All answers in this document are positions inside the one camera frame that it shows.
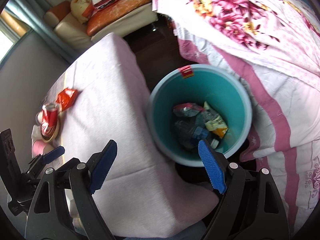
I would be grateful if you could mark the red soda can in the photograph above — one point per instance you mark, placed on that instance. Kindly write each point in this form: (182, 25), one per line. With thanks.
(49, 123)

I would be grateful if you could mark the wooden bowl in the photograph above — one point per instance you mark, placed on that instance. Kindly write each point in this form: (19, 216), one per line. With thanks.
(55, 133)

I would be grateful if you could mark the yellow plush pillow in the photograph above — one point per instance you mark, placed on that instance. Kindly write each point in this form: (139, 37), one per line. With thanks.
(82, 10)

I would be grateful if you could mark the cream sofa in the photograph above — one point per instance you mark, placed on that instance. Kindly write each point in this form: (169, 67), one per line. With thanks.
(71, 31)

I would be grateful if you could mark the teal trash bin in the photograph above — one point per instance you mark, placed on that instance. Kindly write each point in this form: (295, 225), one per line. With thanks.
(221, 90)

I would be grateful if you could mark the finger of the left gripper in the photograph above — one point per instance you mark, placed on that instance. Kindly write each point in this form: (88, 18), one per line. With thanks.
(44, 159)
(65, 169)

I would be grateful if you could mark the pink floral quilt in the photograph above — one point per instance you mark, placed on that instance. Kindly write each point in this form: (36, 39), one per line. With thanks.
(272, 48)

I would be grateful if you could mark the trash pile in bin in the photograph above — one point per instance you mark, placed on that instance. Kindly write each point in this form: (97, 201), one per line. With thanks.
(193, 123)

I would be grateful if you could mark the orange snack wrapper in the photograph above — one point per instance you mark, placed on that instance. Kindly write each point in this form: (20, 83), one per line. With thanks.
(66, 98)

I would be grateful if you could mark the red label on bin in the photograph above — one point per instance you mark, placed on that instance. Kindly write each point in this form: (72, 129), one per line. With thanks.
(186, 71)

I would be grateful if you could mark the orange sofa cushion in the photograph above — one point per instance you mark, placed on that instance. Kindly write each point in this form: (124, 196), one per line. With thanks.
(112, 13)

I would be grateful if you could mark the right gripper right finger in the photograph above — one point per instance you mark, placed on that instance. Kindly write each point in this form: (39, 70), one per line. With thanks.
(250, 206)

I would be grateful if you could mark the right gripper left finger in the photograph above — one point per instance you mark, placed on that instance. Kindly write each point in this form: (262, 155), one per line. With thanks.
(49, 217)

